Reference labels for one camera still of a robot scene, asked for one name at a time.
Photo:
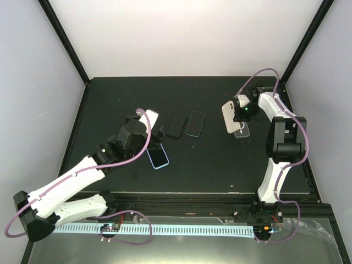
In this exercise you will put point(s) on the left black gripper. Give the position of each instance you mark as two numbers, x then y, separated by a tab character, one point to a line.
155	138

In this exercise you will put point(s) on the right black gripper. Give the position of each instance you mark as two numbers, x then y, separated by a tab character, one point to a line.
239	117

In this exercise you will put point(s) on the clear phone case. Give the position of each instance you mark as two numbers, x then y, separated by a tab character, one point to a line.
243	132

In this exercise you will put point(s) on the pink phone case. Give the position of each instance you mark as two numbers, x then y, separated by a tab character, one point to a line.
228	111

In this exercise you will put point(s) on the teal phone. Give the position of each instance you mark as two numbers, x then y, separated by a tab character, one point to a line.
195	124

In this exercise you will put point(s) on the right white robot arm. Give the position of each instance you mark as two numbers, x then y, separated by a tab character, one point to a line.
285	147

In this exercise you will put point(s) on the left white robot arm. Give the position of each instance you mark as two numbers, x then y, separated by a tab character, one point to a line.
43	210

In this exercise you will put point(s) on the left small circuit board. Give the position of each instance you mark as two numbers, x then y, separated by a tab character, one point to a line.
110	227

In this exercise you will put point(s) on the small circuit board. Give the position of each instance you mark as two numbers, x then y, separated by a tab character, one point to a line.
110	227
270	229

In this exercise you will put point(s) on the right small circuit board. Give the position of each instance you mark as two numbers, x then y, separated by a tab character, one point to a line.
270	229

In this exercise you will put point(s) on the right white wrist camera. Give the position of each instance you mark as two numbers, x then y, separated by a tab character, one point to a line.
242	100

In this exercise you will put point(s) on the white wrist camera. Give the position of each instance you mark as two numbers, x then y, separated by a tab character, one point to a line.
242	100
152	116

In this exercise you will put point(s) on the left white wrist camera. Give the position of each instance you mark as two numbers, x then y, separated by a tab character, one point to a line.
152	116

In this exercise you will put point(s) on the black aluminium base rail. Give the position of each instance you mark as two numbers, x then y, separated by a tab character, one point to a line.
243	208

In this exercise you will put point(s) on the white slotted cable duct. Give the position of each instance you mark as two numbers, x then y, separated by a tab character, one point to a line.
161	229

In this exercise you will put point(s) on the right black frame post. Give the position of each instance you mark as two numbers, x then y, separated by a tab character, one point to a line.
307	38

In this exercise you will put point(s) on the black frame post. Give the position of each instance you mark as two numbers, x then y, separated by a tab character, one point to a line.
64	39
307	38

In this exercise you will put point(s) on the left black frame post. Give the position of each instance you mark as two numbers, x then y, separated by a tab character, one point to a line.
64	39

